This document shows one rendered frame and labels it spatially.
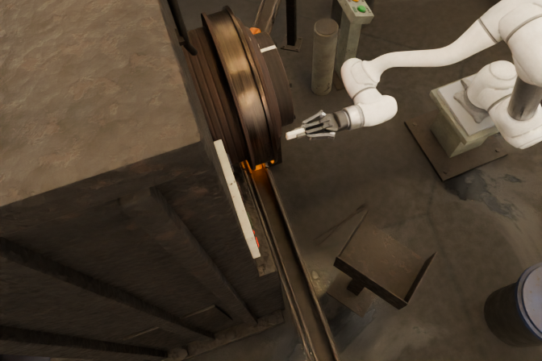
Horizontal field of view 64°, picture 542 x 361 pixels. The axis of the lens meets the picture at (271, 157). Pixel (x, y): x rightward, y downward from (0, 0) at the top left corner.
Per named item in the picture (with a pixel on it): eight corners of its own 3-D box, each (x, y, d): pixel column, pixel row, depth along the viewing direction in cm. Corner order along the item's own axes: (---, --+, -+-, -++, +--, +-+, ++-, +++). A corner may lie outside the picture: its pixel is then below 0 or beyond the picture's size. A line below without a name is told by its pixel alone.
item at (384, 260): (372, 325, 199) (408, 304, 135) (323, 292, 207) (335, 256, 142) (393, 288, 206) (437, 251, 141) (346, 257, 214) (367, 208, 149)
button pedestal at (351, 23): (339, 93, 257) (350, 18, 202) (323, 64, 267) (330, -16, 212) (363, 85, 258) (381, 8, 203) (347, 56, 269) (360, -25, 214)
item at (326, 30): (315, 98, 256) (319, 38, 210) (308, 83, 262) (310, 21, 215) (334, 92, 258) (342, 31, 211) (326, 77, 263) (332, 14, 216)
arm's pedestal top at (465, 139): (483, 73, 220) (486, 68, 217) (522, 122, 207) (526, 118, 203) (428, 94, 217) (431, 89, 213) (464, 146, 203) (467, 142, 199)
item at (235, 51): (261, 193, 137) (245, 114, 95) (220, 80, 157) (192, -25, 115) (281, 186, 137) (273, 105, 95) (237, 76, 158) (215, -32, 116)
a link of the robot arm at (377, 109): (360, 134, 168) (348, 106, 173) (396, 123, 171) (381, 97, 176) (368, 119, 158) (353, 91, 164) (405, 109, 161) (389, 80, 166)
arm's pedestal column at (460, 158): (464, 99, 250) (485, 65, 223) (506, 155, 233) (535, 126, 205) (403, 122, 246) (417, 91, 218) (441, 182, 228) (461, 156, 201)
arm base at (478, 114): (476, 72, 212) (480, 66, 207) (507, 105, 204) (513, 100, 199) (446, 90, 209) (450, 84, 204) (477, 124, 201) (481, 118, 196)
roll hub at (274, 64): (281, 144, 133) (277, 92, 108) (252, 76, 145) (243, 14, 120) (297, 139, 134) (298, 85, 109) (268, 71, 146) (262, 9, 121)
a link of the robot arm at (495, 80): (490, 76, 204) (511, 47, 184) (511, 107, 197) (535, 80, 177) (460, 86, 203) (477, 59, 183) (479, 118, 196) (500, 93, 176)
